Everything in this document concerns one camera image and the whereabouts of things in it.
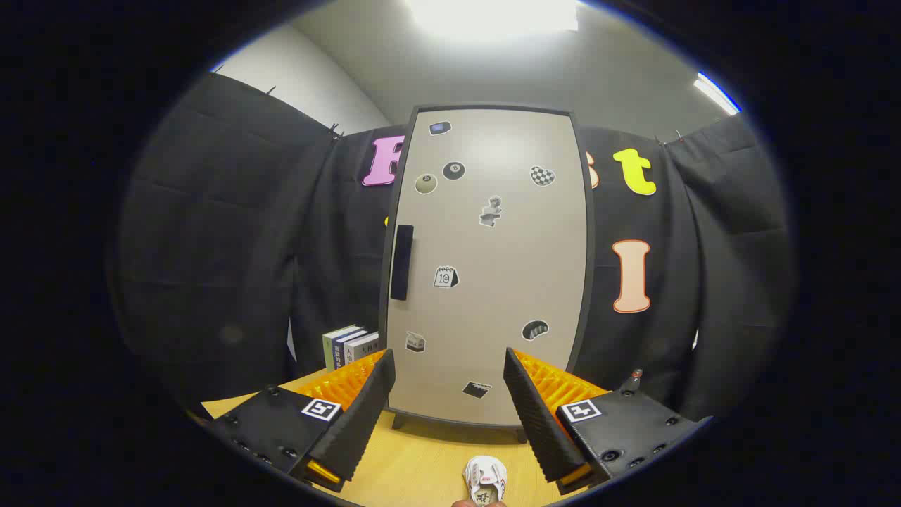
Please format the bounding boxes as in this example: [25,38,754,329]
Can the green spine book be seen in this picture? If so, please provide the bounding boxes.
[323,325,360,372]

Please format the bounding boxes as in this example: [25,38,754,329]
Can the dark grey shoe cabinet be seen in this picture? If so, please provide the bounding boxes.
[379,104,598,444]

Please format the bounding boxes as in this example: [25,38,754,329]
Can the black backdrop cloth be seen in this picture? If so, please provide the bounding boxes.
[116,70,796,423]

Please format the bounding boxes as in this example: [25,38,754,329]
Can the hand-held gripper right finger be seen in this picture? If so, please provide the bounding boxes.
[503,346,712,496]

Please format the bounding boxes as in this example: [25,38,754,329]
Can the black cabinet door handle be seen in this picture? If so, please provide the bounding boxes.
[391,225,414,301]

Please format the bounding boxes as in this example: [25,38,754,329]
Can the long ceiling strip light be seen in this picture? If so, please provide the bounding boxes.
[693,72,741,115]

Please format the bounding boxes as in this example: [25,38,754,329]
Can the dark blue spine book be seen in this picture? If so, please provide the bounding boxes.
[333,329,368,370]

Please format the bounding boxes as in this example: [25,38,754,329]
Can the white canvas shoe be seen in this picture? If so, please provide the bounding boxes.
[462,456,508,506]

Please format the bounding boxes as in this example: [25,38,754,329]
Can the square ceiling light panel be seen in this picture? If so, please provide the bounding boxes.
[405,0,579,39]

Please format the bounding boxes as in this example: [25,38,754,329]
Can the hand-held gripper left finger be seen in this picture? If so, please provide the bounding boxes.
[204,349,396,494]

